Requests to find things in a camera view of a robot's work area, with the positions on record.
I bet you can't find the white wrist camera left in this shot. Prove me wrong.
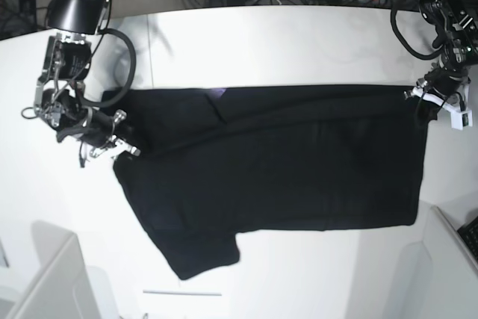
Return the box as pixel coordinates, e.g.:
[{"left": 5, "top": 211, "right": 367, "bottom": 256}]
[{"left": 450, "top": 109, "right": 473, "bottom": 131}]

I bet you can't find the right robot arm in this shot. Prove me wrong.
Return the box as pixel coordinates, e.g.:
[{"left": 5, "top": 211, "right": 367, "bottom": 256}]
[{"left": 31, "top": 0, "right": 141, "bottom": 158}]

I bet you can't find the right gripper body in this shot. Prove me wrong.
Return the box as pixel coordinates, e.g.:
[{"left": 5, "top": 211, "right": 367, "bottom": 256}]
[{"left": 33, "top": 88, "right": 116, "bottom": 157}]

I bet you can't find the white cabinet left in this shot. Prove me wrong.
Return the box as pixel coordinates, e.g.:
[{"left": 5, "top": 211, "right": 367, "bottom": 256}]
[{"left": 1, "top": 221, "right": 120, "bottom": 318}]

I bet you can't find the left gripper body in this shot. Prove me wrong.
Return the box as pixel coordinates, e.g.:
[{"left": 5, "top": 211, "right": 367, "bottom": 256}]
[{"left": 404, "top": 66, "right": 471, "bottom": 114}]

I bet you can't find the black keyboard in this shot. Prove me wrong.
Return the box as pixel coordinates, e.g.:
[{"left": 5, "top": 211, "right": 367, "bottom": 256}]
[{"left": 458, "top": 217, "right": 478, "bottom": 259}]

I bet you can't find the black T-shirt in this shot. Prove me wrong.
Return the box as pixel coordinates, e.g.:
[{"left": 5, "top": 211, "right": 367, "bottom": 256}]
[{"left": 113, "top": 85, "right": 433, "bottom": 280}]

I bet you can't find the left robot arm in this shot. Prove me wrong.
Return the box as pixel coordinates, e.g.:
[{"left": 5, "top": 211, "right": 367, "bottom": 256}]
[{"left": 390, "top": 0, "right": 477, "bottom": 114}]

